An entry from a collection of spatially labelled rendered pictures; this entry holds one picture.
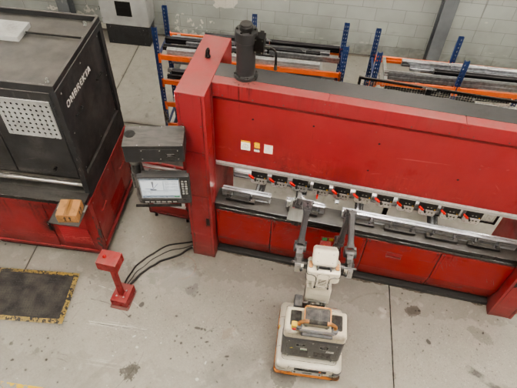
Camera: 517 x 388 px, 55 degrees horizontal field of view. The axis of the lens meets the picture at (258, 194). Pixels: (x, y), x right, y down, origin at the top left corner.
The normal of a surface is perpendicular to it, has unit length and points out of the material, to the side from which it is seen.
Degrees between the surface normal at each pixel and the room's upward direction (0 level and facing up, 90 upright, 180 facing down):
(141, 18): 90
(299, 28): 90
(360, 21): 90
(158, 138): 0
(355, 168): 90
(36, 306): 0
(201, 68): 0
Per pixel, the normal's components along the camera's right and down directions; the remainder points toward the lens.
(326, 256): -0.07, 0.12
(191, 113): -0.22, 0.74
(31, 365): 0.03, -0.65
